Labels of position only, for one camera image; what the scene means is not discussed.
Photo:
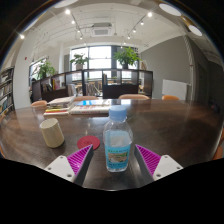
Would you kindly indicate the clear blue-capped water bottle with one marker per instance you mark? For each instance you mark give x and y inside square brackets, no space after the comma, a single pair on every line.
[117,146]

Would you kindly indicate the dark wall bookshelf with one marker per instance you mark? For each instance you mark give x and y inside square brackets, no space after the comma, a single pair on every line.
[6,93]

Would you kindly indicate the small white-potted green plant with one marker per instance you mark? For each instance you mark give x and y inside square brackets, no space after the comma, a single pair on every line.
[79,60]

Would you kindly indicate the orange chairs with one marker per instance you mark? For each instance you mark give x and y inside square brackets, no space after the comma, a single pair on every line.
[133,96]

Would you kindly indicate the tall dark-potted green plant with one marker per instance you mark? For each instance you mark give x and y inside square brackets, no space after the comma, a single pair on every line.
[126,56]

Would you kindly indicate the ceiling spot lights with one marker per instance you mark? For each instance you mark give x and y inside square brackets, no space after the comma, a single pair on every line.
[67,11]

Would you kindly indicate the cream ceramic mug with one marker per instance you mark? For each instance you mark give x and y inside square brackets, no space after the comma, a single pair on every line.
[52,134]

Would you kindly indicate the large blue-covered book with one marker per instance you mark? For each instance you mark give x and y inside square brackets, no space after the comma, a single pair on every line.
[90,107]

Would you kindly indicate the black divider shelf unit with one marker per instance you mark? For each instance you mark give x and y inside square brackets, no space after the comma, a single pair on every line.
[116,90]

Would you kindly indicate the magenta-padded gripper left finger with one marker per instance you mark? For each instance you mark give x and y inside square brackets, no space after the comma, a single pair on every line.
[61,166]

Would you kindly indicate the bushy green potted plant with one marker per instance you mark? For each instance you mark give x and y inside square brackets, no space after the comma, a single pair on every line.
[45,69]

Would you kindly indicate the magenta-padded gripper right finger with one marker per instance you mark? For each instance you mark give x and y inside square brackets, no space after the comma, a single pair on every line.
[164,166]

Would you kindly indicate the flat round red coaster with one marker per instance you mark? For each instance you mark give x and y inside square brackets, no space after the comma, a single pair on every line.
[87,141]

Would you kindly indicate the stack of books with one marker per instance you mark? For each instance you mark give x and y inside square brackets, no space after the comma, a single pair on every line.
[60,105]

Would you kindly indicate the white wall radiator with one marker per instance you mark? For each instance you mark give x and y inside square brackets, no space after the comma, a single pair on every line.
[174,89]

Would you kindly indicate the white ceiling air conditioner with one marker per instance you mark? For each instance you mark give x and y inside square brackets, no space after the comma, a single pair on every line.
[101,30]

